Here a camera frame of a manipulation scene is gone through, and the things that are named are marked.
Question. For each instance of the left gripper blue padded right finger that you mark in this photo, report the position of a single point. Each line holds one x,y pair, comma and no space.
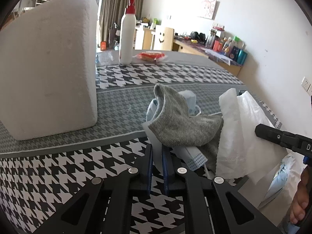
166,160

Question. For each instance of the right brown curtain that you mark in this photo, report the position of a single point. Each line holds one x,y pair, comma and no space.
112,12

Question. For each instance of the white pump bottle red cap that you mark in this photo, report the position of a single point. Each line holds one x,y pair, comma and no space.
128,24

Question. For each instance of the blue surgical mask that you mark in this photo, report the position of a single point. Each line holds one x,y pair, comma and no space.
191,155

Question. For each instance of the white plastic bag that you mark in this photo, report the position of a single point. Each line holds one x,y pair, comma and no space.
240,151

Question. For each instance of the orange bag by door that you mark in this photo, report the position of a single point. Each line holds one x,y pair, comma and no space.
103,46

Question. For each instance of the houndstooth patterned table mat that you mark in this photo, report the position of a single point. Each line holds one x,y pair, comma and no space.
40,175

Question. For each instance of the wooden desk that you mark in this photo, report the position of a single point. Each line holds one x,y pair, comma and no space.
143,38
186,46

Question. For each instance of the pink anime wall picture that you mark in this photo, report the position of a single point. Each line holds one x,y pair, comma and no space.
208,9

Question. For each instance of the grey sock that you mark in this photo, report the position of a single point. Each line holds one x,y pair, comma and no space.
173,126

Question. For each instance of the person's right hand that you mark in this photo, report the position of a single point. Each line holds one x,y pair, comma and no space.
301,199

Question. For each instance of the wooden chair smiley face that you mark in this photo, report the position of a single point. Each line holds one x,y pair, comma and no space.
163,38

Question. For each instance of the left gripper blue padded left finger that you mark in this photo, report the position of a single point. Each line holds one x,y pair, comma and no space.
149,152

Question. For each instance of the red snack packet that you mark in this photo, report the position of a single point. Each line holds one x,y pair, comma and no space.
151,56

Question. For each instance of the white styrofoam box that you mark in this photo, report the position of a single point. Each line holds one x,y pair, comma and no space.
48,70

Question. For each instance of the teal cylinder bottle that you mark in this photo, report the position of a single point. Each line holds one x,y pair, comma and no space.
242,55

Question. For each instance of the far wooden desk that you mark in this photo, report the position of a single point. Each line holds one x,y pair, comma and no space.
143,38

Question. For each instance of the near wooden desk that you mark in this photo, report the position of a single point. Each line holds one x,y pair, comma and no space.
186,46

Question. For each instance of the printed papers on desk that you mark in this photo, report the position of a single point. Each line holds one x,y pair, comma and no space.
219,53

